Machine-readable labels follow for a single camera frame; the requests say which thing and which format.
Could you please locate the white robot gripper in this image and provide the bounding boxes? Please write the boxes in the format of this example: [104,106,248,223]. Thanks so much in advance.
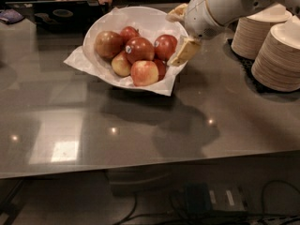
[166,0,224,67]

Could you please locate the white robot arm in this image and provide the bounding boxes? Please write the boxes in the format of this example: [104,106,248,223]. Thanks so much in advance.
[166,0,300,67]

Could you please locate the white bowl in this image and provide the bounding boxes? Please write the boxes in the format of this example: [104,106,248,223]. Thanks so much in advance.
[82,6,189,90]

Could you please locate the hidden red apple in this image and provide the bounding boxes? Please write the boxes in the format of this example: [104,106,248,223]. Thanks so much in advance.
[154,59,166,81]

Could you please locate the dark red apple with sticker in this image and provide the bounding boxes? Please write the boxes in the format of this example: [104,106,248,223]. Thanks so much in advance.
[125,37,155,64]

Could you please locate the small red apple back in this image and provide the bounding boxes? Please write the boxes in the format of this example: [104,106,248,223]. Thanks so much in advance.
[120,26,140,43]

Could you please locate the pink yellow front apple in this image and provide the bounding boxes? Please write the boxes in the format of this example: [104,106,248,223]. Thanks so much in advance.
[130,61,159,86]

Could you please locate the yellow green apple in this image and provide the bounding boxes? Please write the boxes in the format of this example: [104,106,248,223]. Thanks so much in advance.
[111,51,131,77]

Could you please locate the brownish red apple left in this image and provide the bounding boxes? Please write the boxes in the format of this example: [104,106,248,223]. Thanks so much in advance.
[94,31,123,59]

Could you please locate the left stack paper plates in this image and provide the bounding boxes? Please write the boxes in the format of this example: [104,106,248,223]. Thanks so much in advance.
[232,4,292,60]

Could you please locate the stack paper plates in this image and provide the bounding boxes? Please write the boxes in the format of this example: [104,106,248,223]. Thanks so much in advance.
[232,4,292,60]
[251,16,300,92]

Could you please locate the black tray under plates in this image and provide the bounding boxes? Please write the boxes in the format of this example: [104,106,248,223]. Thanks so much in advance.
[231,37,300,93]

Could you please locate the right stack paper plates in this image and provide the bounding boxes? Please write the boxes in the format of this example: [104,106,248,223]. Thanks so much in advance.
[251,16,300,92]

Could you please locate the white paper liner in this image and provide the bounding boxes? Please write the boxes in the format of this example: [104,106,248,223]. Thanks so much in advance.
[63,7,188,98]

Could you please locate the black laptop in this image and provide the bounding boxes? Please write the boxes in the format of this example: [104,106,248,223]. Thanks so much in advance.
[6,0,109,33]

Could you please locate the blue box under table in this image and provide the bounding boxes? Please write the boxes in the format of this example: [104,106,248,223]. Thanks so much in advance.
[184,182,249,216]

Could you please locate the black cable under table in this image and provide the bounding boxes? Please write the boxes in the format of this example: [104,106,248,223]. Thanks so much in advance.
[112,180,300,225]

